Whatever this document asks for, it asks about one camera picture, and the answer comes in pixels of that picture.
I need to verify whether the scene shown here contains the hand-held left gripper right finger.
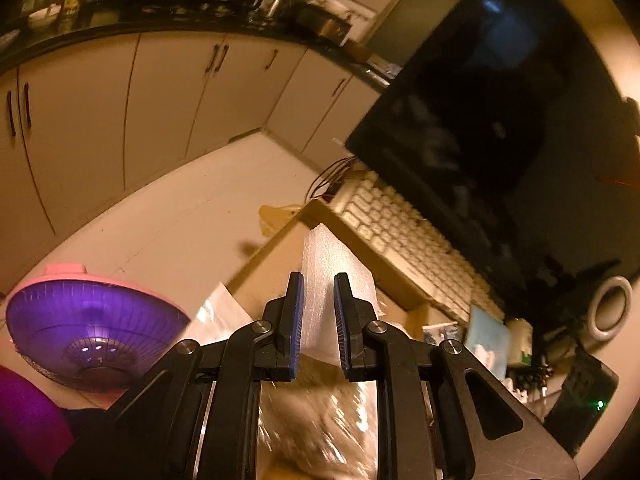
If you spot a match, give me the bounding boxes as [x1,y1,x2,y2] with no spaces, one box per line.
[333,272,581,480]

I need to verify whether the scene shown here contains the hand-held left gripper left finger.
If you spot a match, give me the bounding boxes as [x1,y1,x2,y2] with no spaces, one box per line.
[52,271,305,480]

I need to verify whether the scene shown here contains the white foam sheet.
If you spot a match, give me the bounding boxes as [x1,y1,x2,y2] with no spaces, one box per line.
[301,222,378,367]

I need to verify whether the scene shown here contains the cardboard box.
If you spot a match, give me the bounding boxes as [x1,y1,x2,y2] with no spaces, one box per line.
[227,198,456,341]

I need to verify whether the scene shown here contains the white keyboard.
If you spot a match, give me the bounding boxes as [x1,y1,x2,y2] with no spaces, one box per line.
[327,170,506,323]

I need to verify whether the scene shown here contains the clear plastic bag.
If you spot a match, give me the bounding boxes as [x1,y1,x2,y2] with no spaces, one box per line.
[257,355,378,480]

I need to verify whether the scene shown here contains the light blue card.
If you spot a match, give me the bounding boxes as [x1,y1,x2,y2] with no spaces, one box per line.
[465,306,511,380]

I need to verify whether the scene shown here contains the purple electric fan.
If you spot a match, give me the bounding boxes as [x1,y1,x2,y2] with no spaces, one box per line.
[5,261,193,393]

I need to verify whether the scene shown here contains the black computer monitor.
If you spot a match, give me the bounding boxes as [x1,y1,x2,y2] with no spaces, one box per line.
[345,0,640,321]

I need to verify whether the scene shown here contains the kitchen base cabinets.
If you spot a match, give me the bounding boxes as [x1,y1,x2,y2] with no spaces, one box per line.
[0,30,383,291]

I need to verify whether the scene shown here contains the black electronic device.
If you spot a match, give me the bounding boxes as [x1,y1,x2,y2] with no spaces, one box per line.
[542,345,620,458]

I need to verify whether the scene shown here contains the grey round speaker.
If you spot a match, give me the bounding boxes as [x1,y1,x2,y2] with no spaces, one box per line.
[582,275,635,343]

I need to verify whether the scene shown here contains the magenta cloth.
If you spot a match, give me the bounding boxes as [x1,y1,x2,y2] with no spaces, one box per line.
[0,365,76,480]

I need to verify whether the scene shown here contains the metal kettle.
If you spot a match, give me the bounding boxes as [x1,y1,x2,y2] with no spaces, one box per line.
[247,0,291,23]

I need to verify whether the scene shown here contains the cables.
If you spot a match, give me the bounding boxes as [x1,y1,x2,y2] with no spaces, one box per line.
[308,156,363,201]

